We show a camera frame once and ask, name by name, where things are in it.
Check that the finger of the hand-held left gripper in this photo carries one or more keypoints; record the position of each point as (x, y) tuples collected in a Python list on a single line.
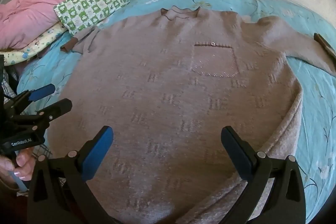
[(59, 107), (42, 91)]

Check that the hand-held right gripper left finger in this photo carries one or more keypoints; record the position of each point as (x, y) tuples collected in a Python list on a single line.
[(97, 153)]

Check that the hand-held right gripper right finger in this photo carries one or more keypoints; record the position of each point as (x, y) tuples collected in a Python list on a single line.
[(236, 153)]

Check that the beige knit sweater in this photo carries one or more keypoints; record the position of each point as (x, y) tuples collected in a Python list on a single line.
[(170, 108)]

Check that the person's left hand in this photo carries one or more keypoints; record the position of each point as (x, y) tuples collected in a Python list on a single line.
[(23, 161)]

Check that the plaid cloth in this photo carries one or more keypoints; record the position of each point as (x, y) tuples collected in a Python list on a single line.
[(8, 87)]

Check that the yellow floral cloth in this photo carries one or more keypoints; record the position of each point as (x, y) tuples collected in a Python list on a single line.
[(34, 47)]

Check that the light blue floral bedsheet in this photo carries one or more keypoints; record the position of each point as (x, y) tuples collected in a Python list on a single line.
[(317, 108)]

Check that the green checkered pillow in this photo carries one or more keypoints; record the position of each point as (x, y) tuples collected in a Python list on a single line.
[(92, 3)]

